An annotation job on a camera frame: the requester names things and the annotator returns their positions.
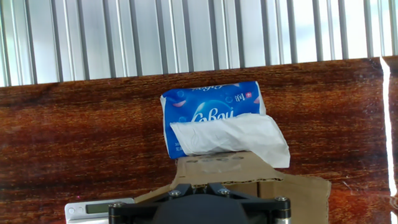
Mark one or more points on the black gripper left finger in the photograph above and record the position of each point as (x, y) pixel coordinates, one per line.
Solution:
(133, 211)

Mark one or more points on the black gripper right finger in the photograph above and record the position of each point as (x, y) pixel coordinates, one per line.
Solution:
(267, 210)

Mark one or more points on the brown cardboard box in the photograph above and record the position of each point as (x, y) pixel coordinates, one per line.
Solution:
(224, 169)

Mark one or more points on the silver digital scale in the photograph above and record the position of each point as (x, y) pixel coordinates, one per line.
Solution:
(93, 208)

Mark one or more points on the white tissue sheet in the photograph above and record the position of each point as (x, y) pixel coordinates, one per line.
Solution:
(236, 137)

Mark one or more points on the wood grain table mat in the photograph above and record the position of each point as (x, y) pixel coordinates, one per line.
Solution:
(77, 140)

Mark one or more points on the blue tissue pack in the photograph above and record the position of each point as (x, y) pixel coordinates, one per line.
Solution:
(211, 102)

